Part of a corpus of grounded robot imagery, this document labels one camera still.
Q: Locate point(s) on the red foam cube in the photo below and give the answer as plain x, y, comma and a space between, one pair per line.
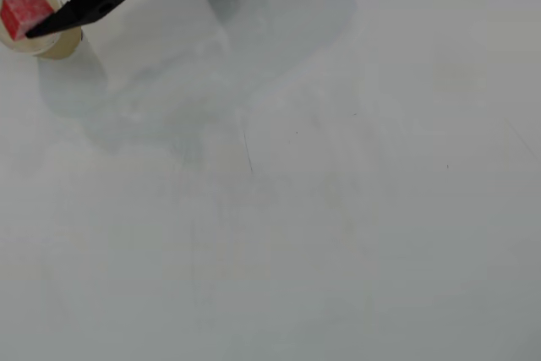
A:
23, 12

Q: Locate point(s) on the beige paper cup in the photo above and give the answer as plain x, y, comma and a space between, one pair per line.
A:
63, 46

